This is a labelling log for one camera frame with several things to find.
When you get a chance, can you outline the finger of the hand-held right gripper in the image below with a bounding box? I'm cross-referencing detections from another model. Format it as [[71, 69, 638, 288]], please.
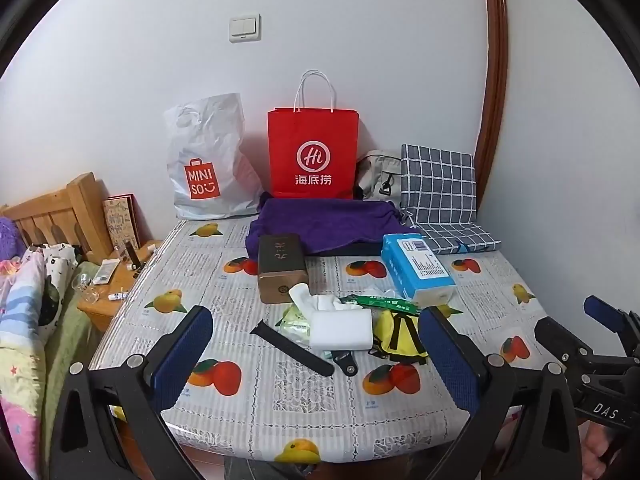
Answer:
[[533, 316, 597, 368], [583, 295, 640, 358]]

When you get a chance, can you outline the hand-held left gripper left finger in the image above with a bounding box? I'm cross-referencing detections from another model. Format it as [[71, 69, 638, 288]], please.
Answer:
[[47, 305, 216, 480]]

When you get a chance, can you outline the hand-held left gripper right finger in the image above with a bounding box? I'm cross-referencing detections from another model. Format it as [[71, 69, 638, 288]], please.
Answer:
[[417, 305, 583, 480]]

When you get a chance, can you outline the yellow pouch with black straps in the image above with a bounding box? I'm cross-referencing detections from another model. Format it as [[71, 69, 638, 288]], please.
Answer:
[[371, 309, 430, 365]]

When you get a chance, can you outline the green snack packet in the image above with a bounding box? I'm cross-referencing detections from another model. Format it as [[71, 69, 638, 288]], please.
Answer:
[[340, 293, 422, 316]]

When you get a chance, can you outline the black watch strap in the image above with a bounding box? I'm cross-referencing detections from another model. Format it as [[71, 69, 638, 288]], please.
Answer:
[[249, 322, 359, 378]]

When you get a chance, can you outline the white sponge block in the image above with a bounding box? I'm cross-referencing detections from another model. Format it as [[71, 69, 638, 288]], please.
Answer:
[[309, 308, 375, 351]]

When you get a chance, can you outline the white and green sock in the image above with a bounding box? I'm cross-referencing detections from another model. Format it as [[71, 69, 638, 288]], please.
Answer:
[[288, 282, 347, 319]]

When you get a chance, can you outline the dark storage box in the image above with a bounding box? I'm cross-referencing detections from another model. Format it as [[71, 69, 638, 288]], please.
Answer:
[[304, 242, 387, 258]]

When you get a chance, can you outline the person's right hand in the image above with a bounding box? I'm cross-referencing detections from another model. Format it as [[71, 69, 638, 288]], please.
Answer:
[[584, 420, 611, 480]]

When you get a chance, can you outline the fruit print tablecloth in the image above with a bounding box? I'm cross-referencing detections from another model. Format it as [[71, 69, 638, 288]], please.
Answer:
[[87, 217, 572, 464]]

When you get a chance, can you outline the wooden nightstand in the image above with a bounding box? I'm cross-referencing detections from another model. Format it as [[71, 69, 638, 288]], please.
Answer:
[[75, 240, 164, 334]]

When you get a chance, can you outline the blue tissue pack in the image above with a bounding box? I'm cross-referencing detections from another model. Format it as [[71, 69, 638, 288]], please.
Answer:
[[381, 232, 457, 309]]

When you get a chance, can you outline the green bed sheet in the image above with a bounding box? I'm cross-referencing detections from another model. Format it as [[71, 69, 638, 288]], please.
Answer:
[[39, 260, 122, 443]]

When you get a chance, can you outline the small dark bottle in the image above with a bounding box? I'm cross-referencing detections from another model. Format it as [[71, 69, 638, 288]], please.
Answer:
[[122, 240, 144, 268]]

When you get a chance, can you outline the white flat packet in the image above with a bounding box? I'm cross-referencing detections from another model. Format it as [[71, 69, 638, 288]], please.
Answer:
[[92, 259, 120, 286]]

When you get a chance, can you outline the clear drinking glass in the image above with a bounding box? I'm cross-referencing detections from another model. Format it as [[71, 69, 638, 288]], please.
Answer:
[[72, 270, 100, 302]]

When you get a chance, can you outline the brown gold box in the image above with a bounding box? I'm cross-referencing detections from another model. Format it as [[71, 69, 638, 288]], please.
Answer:
[[257, 233, 310, 305]]

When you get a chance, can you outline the patterned brown book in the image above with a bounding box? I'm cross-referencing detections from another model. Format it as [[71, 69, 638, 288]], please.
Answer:
[[102, 194, 144, 251]]

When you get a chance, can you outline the white spotted plush toy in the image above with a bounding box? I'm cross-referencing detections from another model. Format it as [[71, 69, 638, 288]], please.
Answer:
[[22, 242, 84, 342]]

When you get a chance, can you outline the colourful printed blanket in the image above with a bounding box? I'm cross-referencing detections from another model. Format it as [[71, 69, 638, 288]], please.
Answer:
[[0, 255, 62, 480]]

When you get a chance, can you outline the grey checkered fabric bag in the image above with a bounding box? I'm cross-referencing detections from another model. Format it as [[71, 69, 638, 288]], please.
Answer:
[[399, 144, 501, 256]]

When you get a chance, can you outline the purple towel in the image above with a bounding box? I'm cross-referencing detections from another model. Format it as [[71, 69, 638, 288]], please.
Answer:
[[245, 197, 401, 257]]

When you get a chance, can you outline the wooden bed headboard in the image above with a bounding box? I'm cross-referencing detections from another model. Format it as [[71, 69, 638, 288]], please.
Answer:
[[0, 172, 114, 262]]

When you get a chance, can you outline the grey backpack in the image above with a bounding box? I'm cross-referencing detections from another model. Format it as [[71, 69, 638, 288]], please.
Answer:
[[356, 150, 404, 209]]

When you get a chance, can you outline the white plastic shopping bag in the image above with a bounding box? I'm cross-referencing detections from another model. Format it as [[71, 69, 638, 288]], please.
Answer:
[[164, 92, 264, 221]]

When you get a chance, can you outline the purple plush toy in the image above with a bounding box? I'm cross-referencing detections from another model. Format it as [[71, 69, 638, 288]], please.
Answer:
[[0, 217, 27, 262]]

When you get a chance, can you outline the red paper carrier bag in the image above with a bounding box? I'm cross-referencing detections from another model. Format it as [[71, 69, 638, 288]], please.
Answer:
[[266, 70, 360, 202]]

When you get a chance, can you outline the brown wooden door frame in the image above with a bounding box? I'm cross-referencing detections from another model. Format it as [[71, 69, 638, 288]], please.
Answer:
[[474, 0, 509, 222]]

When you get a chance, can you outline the white wall light switch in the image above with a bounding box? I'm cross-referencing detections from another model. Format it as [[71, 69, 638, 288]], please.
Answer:
[[229, 14, 262, 44]]

